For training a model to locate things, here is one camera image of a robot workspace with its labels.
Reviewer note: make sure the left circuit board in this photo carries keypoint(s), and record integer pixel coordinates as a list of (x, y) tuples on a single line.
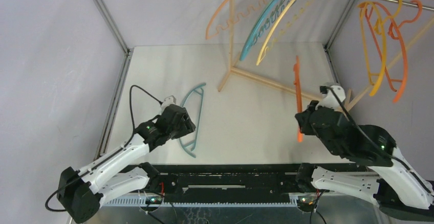
[(153, 201)]

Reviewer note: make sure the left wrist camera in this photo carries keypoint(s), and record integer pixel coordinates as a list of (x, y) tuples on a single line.
[(167, 102)]

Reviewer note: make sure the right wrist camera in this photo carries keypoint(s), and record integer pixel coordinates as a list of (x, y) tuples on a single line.
[(332, 96)]

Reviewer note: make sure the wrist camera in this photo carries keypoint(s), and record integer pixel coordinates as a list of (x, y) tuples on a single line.
[(332, 96), (167, 102)]

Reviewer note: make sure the circuit board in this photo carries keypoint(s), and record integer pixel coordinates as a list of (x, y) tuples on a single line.
[(153, 201), (306, 203)]

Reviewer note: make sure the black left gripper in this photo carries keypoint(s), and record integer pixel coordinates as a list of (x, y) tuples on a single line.
[(188, 126)]

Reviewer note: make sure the wooden clothes rack frame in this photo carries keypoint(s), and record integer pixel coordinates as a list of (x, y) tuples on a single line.
[(373, 87)]

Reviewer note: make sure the orange plastic hanger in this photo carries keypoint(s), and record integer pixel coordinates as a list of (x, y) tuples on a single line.
[(400, 46), (296, 69)]

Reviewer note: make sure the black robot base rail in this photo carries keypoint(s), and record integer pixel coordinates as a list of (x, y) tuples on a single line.
[(273, 185)]

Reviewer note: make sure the right circuit board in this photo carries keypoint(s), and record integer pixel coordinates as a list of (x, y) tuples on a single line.
[(306, 203)]

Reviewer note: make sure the peach wavy hanger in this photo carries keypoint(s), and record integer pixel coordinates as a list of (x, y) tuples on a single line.
[(234, 17)]

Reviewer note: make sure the yellow-orange plastic hanger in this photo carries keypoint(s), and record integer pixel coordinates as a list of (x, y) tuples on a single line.
[(376, 46)]

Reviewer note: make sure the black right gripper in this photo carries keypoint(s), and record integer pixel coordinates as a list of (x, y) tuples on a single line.
[(305, 120)]

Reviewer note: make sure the teal plastic hanger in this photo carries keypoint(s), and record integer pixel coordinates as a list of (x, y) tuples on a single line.
[(191, 145)]

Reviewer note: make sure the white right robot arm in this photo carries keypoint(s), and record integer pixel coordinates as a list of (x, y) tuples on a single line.
[(398, 191)]

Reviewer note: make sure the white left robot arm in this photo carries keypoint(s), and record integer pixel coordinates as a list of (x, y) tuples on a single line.
[(84, 191)]

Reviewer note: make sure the light blue wavy hanger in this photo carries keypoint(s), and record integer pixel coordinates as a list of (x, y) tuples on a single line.
[(268, 16)]

